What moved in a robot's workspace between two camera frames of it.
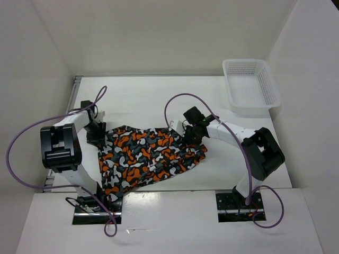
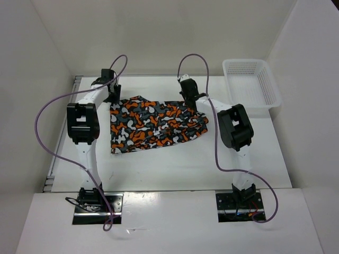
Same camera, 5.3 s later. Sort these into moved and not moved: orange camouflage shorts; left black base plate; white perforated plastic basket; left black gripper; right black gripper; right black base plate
Moved: right black gripper; orange camouflage shorts; left black gripper
Not moved: left black base plate; white perforated plastic basket; right black base plate
